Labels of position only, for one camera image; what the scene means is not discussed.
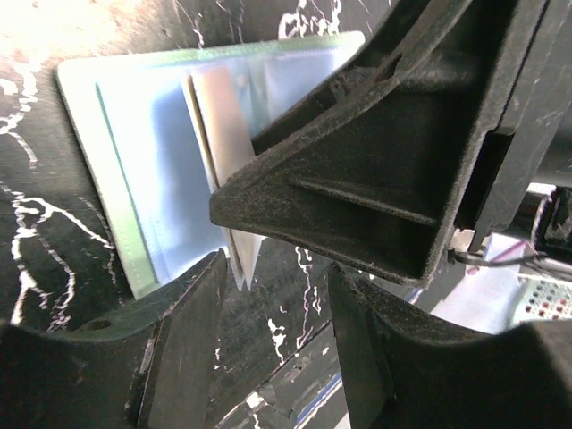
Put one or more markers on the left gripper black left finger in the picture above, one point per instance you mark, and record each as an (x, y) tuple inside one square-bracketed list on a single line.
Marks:
[(148, 364)]

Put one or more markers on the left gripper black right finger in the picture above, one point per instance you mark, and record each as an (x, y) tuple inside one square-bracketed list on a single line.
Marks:
[(404, 368)]

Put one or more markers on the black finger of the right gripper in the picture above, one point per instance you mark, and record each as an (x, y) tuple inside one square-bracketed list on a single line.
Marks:
[(440, 122)]

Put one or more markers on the green card holder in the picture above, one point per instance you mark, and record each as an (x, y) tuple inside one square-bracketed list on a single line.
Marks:
[(133, 126)]

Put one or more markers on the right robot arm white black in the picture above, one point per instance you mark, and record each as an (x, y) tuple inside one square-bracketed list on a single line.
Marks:
[(554, 223)]

